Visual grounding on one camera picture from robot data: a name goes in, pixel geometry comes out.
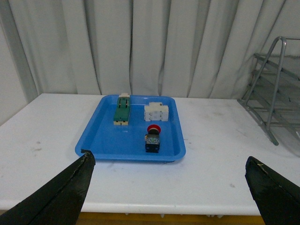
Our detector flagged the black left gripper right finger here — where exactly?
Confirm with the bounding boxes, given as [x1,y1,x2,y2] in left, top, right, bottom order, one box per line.
[245,156,300,225]

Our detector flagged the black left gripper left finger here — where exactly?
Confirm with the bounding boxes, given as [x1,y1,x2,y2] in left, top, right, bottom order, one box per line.
[0,150,96,225]

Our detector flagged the red emergency stop button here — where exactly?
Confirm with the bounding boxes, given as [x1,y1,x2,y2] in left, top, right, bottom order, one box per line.
[145,124,161,153]

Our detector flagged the grey metal mesh rack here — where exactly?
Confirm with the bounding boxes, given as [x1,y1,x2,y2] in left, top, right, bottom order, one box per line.
[237,36,300,157]

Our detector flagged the blue plastic tray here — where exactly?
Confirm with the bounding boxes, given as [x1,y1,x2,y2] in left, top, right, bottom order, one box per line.
[75,95,186,162]

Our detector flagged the white curtain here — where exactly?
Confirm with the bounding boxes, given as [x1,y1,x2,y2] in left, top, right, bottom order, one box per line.
[0,0,300,127]

